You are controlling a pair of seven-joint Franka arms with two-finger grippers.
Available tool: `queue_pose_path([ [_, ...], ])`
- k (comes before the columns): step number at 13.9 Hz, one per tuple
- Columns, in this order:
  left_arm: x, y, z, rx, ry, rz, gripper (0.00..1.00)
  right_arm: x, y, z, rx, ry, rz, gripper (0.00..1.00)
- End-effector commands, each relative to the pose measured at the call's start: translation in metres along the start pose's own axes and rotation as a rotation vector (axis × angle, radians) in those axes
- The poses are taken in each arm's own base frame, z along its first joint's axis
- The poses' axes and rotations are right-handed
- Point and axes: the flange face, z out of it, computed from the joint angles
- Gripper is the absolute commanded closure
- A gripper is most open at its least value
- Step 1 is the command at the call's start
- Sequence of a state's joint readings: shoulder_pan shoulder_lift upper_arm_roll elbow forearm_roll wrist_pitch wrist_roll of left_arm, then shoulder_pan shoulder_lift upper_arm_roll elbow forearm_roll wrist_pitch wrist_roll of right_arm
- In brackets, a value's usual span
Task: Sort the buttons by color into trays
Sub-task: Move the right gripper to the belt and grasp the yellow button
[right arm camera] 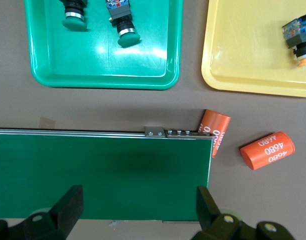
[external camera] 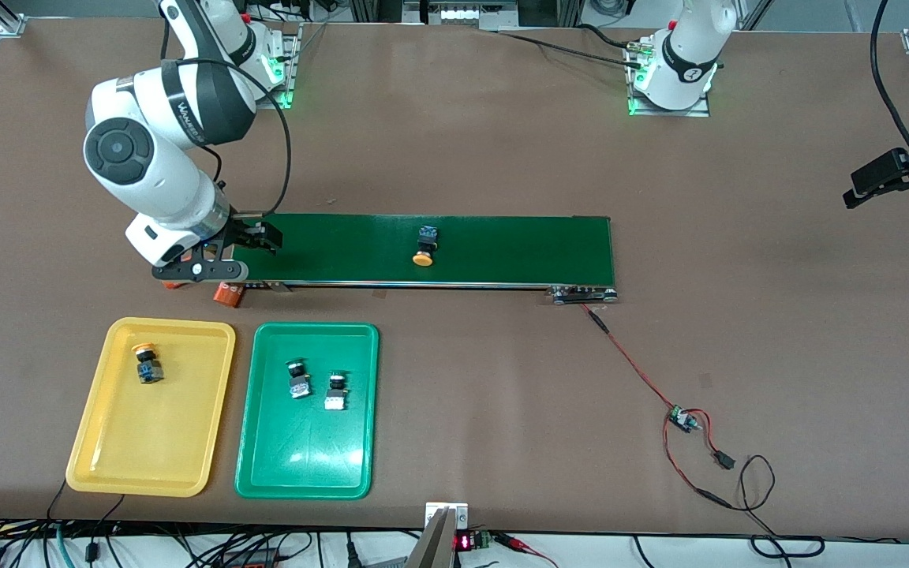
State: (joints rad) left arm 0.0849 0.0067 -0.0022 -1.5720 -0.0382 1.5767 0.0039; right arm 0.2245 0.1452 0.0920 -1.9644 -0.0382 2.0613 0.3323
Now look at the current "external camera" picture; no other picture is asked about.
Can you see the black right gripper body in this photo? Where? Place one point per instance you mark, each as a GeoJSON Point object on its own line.
{"type": "Point", "coordinates": [238, 231]}

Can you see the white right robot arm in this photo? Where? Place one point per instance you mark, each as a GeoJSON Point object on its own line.
{"type": "Point", "coordinates": [147, 158]}

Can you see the yellow capped push button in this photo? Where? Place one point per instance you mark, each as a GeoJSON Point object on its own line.
{"type": "Point", "coordinates": [424, 244]}
{"type": "Point", "coordinates": [148, 369]}

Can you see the small red digit display module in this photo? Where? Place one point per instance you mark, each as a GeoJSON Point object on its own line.
{"type": "Point", "coordinates": [464, 542]}

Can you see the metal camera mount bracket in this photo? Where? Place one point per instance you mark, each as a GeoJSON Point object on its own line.
{"type": "Point", "coordinates": [443, 525]}

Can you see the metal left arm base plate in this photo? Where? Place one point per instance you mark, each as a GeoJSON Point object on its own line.
{"type": "Point", "coordinates": [667, 113]}

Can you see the small green controller board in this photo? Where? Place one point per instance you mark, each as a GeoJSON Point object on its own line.
{"type": "Point", "coordinates": [682, 419]}

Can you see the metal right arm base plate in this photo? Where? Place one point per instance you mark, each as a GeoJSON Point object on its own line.
{"type": "Point", "coordinates": [290, 79]}

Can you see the yellow plastic tray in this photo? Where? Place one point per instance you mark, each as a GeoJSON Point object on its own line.
{"type": "Point", "coordinates": [151, 442]}

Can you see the red clip test lead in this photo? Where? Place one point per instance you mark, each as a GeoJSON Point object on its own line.
{"type": "Point", "coordinates": [514, 541]}

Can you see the grey control box with lights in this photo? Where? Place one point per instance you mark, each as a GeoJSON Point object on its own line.
{"type": "Point", "coordinates": [462, 14]}

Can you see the green belt conveyor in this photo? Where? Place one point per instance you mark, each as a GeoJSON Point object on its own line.
{"type": "Point", "coordinates": [518, 252]}

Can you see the green plastic tray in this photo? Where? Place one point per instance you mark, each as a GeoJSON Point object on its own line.
{"type": "Point", "coordinates": [304, 450]}

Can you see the green capped push button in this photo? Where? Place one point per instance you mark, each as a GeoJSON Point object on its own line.
{"type": "Point", "coordinates": [334, 394]}
{"type": "Point", "coordinates": [298, 383]}

